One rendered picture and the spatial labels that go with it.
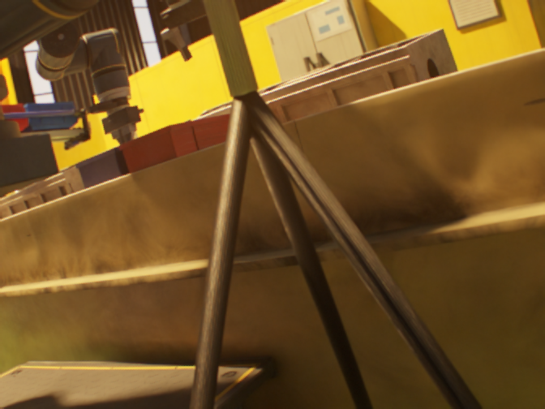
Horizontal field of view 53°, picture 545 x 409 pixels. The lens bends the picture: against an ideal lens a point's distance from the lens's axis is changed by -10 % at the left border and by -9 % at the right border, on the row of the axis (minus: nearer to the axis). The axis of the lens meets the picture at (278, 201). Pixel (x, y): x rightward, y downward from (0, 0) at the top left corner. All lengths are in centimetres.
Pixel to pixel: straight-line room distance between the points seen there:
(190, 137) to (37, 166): 45
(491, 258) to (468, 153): 18
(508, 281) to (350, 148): 36
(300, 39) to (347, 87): 258
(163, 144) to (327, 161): 43
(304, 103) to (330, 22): 239
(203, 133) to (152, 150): 13
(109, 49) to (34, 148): 74
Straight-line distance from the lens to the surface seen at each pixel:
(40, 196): 272
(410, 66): 149
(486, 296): 103
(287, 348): 128
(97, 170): 157
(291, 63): 419
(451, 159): 99
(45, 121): 295
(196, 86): 505
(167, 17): 155
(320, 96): 163
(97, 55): 176
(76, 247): 172
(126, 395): 135
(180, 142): 136
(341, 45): 398
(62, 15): 92
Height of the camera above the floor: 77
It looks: 5 degrees down
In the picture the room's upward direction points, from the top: 16 degrees counter-clockwise
